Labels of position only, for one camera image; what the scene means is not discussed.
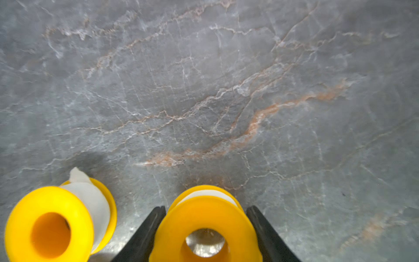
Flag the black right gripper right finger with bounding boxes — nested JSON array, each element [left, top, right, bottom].
[[246, 206, 301, 262]]

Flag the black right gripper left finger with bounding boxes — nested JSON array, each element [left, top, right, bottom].
[[111, 206, 167, 262]]

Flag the yellow sealing tape roll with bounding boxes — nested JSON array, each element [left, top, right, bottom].
[[149, 185, 263, 262], [4, 167, 117, 262]]

